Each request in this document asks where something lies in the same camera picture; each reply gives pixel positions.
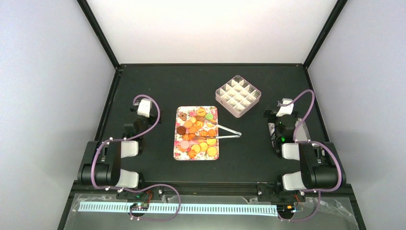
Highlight metal tongs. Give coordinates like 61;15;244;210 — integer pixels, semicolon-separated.
191;119;242;141

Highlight floral cookie tray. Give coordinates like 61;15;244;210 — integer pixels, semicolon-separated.
173;106;219;161

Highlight pink divided cookie tin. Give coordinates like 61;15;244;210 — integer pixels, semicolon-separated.
215;75;261;118

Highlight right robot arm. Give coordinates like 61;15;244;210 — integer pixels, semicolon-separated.
264;110;347;201

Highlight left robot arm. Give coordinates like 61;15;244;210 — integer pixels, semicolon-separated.
78;114;161;190

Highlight clear plastic tin lid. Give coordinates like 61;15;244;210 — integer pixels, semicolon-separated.
268;118;311;150

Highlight dark brown round cookie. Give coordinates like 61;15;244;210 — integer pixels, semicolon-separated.
176;126;187;135

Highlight brown flower cookie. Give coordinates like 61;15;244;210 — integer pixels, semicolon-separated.
179;113;187;121

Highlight pink sandwich cookie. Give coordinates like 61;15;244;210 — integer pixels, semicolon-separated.
180;140;190;150

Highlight yellow cracker with red mark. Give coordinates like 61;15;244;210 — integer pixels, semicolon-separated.
196;108;206;117

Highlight green macaron cookie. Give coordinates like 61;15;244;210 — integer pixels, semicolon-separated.
205;114;214;120

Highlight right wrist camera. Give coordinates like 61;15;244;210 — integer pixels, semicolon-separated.
276;98;294;117

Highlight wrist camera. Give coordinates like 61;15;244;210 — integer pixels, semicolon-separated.
276;98;294;117
137;98;152;118

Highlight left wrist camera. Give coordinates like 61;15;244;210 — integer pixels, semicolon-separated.
137;98;152;118

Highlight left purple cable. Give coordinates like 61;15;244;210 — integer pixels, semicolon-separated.
90;94;182;222

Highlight white slotted cable duct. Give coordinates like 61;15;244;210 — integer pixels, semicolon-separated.
76;201;278;217

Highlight black frame post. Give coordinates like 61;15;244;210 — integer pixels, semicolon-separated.
77;0;120;69

